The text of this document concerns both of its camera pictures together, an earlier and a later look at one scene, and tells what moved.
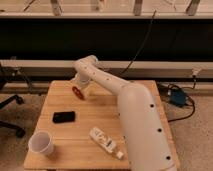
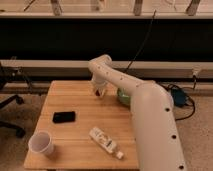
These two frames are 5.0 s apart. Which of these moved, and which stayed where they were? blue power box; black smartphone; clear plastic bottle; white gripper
Moved: white gripper
Stayed: clear plastic bottle; blue power box; black smartphone
